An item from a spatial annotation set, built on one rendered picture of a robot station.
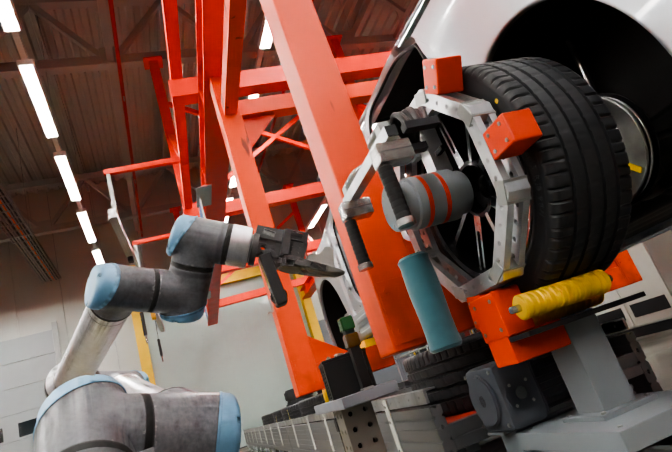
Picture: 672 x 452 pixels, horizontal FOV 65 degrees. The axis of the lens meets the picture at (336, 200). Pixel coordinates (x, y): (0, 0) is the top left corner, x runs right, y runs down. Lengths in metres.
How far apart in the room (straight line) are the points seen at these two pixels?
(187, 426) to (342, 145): 1.14
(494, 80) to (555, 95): 0.14
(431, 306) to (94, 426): 0.83
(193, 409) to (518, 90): 0.95
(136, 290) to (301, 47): 1.25
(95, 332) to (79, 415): 0.28
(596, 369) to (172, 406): 0.96
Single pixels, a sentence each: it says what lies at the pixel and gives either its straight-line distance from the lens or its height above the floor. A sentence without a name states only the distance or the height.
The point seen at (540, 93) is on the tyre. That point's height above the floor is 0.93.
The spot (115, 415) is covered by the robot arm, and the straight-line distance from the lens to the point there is 1.01.
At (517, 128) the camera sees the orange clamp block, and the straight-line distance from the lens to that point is 1.17.
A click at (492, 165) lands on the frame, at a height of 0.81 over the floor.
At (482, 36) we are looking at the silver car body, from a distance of 1.87.
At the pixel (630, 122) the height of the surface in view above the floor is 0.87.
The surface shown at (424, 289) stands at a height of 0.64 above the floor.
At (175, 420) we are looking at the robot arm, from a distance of 1.03.
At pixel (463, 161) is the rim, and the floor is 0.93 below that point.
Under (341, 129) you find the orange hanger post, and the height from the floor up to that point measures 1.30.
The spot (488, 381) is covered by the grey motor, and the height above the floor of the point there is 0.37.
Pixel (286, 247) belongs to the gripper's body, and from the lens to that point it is 1.14.
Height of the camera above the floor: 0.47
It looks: 19 degrees up
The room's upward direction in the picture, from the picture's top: 19 degrees counter-clockwise
